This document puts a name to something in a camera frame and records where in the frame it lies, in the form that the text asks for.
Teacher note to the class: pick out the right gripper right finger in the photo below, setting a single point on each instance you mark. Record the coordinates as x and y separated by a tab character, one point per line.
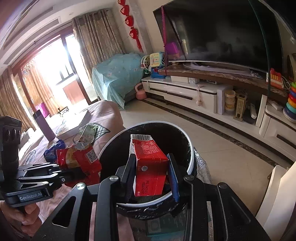
176	179

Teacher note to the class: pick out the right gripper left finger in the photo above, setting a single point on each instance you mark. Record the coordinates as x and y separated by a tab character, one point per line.
127	175

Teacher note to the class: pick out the red milk carton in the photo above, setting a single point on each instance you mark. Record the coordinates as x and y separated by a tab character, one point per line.
152	166

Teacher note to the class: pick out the red snack bag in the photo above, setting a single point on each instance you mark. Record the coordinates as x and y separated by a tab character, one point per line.
83	158

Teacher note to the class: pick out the black trash bin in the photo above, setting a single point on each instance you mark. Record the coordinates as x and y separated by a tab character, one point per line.
170	138

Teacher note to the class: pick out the left hand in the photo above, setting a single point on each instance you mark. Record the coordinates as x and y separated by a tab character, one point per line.
27	222

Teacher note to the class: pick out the blue cookie package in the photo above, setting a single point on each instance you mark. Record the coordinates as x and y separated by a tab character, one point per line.
50	154

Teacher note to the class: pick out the green remote control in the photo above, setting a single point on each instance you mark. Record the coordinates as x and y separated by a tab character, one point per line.
166	224

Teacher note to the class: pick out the plaid cloth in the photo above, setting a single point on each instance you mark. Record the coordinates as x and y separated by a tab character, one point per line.
99	133

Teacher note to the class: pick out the green snack wrappers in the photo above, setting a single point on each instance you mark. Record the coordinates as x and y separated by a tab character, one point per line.
87	134

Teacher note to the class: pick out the purple thermos bottle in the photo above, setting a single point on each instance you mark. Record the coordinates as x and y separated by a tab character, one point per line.
44	126

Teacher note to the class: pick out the colourful children's book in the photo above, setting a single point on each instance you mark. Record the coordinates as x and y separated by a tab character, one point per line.
72	123

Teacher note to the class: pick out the pink kettlebell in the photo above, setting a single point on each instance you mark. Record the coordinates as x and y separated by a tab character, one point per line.
140	92

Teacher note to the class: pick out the teal covered furniture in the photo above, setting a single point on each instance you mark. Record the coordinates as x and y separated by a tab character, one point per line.
117	76

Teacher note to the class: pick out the white tv cabinet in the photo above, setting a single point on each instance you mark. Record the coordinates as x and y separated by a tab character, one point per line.
270	124

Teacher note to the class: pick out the toy cash register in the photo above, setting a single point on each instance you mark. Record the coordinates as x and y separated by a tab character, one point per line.
156	62

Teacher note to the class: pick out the red toy phone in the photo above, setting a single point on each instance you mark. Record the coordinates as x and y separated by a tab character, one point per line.
275	79

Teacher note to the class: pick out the beige curtain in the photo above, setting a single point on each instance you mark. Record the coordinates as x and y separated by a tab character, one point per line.
98	37

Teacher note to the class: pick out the red hanging lantern decoration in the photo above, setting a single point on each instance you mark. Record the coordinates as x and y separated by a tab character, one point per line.
129	21

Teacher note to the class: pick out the black television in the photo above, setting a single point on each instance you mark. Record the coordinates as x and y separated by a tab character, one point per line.
241	33

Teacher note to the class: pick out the pink stick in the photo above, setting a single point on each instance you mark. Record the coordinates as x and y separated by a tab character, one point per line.
164	37

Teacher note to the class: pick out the rainbow stacking ring toy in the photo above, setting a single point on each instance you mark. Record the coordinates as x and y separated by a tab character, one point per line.
289	111

